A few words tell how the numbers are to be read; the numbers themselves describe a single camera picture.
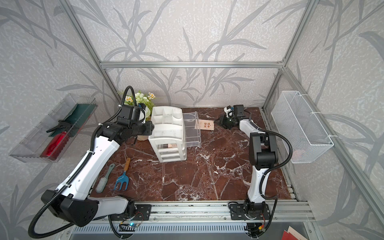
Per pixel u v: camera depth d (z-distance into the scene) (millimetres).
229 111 924
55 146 584
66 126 653
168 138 741
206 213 751
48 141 640
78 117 671
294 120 654
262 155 541
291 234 678
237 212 733
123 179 847
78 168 408
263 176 562
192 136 858
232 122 848
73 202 368
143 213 723
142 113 589
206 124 1111
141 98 805
